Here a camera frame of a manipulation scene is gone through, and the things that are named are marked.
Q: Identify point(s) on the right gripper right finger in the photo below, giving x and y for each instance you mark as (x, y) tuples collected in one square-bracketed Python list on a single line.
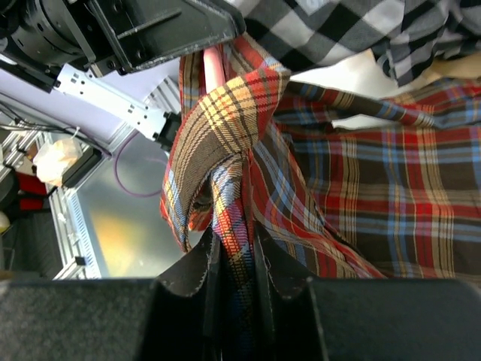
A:
[(305, 317)]

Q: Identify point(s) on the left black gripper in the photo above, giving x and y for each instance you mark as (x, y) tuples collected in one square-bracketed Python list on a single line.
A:
[(132, 36)]

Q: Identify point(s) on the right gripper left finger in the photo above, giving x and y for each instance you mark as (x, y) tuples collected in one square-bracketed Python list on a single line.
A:
[(171, 317)]

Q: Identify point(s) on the pink hanger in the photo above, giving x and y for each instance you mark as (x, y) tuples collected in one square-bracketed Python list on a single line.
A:
[(213, 69)]

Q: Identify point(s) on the red plaid shirt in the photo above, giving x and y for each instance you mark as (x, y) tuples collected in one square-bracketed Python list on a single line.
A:
[(351, 187)]

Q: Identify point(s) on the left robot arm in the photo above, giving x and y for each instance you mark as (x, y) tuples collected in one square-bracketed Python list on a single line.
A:
[(38, 38)]

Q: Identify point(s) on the black white checked shirt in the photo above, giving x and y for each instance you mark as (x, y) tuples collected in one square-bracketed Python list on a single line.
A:
[(405, 37)]

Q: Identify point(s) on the wooden clothes rack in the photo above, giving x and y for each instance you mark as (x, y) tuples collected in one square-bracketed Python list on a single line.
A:
[(468, 67)]

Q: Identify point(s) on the white slotted cable duct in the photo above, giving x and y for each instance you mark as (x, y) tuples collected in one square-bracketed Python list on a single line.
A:
[(81, 234)]

